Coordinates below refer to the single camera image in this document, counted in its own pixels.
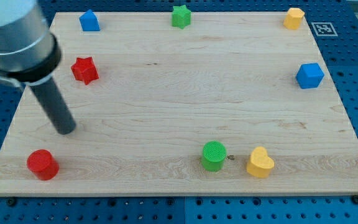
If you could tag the white fiducial marker tag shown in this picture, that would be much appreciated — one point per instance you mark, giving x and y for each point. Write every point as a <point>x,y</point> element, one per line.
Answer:
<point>324,29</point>

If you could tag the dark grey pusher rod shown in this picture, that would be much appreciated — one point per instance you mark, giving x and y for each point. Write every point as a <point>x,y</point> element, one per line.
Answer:
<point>51,100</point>

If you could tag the red star block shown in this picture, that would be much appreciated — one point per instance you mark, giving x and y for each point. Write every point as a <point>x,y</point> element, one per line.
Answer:
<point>84,70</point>

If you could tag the red cylinder block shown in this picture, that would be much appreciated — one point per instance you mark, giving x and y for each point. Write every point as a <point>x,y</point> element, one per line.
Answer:
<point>42,164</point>

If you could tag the yellow hexagon block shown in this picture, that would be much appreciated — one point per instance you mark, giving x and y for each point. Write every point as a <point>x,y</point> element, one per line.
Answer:
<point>293,18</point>

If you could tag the green cylinder block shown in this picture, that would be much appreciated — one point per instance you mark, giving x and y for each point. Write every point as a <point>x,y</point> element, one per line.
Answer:
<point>213,156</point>

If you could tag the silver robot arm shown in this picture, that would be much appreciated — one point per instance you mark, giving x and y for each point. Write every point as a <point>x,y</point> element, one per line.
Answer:
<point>29,54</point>

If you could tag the blue cube block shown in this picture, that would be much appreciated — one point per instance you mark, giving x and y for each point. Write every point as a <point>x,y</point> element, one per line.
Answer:
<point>309,75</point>

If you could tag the yellow heart block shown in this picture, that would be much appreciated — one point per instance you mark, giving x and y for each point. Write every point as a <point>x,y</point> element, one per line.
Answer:
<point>260,164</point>

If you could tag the green star block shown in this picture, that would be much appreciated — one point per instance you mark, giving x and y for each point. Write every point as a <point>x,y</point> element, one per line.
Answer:
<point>181,16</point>

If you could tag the blue pentagon house block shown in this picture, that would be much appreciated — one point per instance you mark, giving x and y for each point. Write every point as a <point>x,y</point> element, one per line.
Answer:
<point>89,21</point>

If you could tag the wooden board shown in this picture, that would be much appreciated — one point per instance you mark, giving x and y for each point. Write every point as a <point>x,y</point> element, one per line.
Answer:
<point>164,92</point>

